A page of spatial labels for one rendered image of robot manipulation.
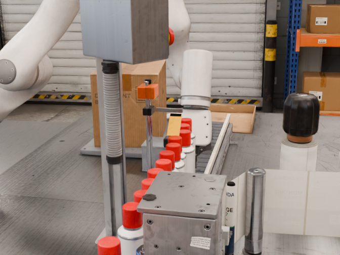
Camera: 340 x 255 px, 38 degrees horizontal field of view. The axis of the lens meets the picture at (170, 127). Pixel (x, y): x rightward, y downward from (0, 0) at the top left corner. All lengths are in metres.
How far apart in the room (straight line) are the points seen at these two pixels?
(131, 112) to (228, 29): 3.75
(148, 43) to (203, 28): 4.49
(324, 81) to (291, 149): 3.74
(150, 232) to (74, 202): 0.77
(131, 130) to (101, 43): 0.81
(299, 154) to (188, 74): 0.38
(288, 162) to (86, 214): 0.56
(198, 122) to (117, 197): 0.33
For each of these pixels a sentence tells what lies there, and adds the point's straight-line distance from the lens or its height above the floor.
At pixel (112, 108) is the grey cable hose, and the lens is 0.99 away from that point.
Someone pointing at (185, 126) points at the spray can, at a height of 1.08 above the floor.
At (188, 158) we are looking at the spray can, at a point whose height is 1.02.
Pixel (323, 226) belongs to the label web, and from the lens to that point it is 1.10.
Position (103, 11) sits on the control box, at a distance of 0.99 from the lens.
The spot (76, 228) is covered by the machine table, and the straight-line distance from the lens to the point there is 1.31.
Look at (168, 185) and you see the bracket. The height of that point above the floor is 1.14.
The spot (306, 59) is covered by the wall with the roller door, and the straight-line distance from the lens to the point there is 5.57.
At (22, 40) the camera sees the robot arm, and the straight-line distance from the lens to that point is 1.48.
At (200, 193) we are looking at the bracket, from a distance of 0.72.
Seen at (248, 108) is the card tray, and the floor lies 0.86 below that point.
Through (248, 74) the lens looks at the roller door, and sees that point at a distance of 5.49.
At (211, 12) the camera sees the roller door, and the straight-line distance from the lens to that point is 5.42.
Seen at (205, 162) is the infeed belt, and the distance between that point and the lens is 1.57.
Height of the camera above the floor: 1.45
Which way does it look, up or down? 17 degrees down
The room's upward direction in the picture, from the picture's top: 1 degrees counter-clockwise
